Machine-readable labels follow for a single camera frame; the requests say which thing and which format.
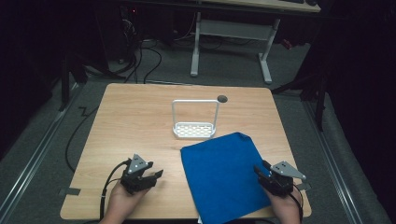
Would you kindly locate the metal floor rail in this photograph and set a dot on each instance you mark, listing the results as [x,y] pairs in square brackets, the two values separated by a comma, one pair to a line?
[34,155]
[333,165]

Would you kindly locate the person's left hand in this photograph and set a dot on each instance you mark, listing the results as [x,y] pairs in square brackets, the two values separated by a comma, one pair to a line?
[120,205]

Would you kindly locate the dark round table grommet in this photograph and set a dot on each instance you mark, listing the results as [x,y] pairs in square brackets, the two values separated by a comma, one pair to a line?
[222,99]

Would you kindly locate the black metal stand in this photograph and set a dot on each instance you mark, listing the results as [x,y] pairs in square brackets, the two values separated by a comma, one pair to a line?
[319,99]
[65,84]

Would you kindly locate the grey tape strip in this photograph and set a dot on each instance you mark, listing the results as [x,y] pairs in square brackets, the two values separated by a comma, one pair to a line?
[71,191]
[304,186]

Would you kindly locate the small red object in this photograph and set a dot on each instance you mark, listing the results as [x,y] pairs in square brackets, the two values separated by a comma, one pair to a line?
[286,44]

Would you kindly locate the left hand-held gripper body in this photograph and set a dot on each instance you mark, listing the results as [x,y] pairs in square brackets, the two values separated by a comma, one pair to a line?
[134,182]

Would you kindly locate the person's right hand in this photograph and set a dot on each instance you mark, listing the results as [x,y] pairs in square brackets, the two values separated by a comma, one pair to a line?
[285,210]

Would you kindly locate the black computer tower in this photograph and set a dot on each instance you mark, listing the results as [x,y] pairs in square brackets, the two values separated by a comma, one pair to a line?
[127,31]

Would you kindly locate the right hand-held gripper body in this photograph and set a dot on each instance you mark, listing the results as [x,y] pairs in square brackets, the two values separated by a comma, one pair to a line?
[280,183]

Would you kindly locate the white-framed desk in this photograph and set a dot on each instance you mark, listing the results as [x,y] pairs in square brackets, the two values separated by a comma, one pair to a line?
[233,29]

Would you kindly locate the blue cloth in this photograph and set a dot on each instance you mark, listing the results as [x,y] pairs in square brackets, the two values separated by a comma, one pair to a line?
[221,174]

